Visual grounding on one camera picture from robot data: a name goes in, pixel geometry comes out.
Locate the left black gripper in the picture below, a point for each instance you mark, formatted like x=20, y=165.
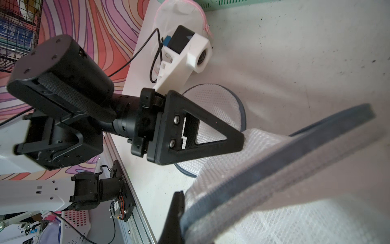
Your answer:
x=171, y=125

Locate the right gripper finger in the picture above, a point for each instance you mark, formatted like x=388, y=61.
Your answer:
x=171, y=233

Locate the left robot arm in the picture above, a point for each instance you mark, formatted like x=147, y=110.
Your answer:
x=74, y=104

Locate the mint green file organizer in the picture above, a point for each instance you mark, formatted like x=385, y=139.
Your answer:
x=212, y=5

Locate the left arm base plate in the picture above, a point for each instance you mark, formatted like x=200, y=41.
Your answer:
x=124, y=196

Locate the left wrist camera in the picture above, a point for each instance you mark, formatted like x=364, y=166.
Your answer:
x=186, y=52

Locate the black wire basket left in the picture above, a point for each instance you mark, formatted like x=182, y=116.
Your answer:
x=20, y=27

